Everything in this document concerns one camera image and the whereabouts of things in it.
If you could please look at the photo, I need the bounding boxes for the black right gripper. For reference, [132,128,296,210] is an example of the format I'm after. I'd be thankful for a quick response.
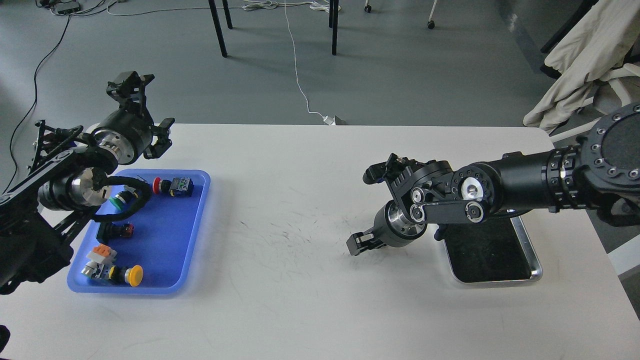
[346,200,426,256]

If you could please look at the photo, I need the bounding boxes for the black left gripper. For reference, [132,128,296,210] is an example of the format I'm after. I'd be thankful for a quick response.
[91,71,176,166]

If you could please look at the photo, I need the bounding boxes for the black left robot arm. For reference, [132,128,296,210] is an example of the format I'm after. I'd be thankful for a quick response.
[0,71,175,295]

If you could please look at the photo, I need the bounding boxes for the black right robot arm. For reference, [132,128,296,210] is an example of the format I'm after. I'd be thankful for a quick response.
[346,102,640,256]

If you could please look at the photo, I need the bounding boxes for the blue plastic tray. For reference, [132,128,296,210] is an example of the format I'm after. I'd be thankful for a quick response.
[67,168,211,296]

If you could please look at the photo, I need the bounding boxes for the silver metal tray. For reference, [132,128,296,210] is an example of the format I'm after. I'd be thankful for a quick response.
[434,216,543,288]

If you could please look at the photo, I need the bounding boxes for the black table leg left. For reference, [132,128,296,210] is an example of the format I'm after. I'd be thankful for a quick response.
[207,0,234,59]

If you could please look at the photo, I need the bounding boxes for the black table leg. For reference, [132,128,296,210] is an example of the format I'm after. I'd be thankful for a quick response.
[328,0,339,56]
[207,0,234,59]

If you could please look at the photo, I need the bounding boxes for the white power adapter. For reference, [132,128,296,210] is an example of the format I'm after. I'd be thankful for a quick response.
[322,115,346,126]

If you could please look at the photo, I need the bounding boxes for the orange grey contact block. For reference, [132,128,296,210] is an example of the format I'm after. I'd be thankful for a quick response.
[81,243,118,281]

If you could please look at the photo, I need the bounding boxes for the black table leg right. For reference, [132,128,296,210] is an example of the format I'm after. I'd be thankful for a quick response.
[328,0,339,56]

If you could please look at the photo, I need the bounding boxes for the beige cloth on chair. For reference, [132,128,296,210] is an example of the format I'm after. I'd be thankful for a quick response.
[522,0,640,133]

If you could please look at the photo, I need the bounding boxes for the red push button switch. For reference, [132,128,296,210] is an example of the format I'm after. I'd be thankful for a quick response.
[151,177,194,198]

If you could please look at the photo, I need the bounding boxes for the green push button switch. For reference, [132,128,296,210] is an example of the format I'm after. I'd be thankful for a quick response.
[108,177,151,212]

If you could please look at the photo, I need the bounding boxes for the black floor cable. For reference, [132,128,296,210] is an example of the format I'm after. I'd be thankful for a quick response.
[10,0,121,176]

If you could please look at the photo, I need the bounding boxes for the black selector switch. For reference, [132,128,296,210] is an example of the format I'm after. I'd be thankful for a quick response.
[96,222,135,245]

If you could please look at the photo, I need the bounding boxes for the white floor cable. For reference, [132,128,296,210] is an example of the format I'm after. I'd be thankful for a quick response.
[242,0,342,121]

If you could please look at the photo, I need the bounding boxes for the yellow push button switch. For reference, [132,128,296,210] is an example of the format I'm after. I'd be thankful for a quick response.
[107,265,144,287]

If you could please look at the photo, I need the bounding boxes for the white chair frame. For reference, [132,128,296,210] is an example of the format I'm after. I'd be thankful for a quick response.
[550,62,640,147]

